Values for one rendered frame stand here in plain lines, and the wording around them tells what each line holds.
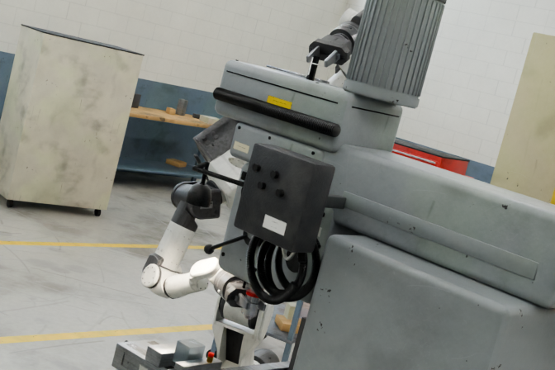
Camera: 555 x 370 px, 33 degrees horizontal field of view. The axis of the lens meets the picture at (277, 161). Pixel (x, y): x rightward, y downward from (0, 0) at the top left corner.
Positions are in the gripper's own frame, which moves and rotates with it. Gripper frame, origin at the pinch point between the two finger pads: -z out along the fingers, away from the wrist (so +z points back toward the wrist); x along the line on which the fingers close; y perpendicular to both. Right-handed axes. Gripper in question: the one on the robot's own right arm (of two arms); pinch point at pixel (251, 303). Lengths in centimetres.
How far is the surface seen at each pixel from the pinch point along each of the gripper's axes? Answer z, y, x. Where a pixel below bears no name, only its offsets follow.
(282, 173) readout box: -41, -45, -25
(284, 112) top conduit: -13, -56, -13
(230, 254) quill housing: 0.3, -13.2, -10.6
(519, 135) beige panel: 80, -61, 155
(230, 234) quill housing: 2.3, -18.5, -11.3
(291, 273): -23.8, -16.8, -4.6
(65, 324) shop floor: 309, 128, 57
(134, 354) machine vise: 2.4, 18.9, -30.4
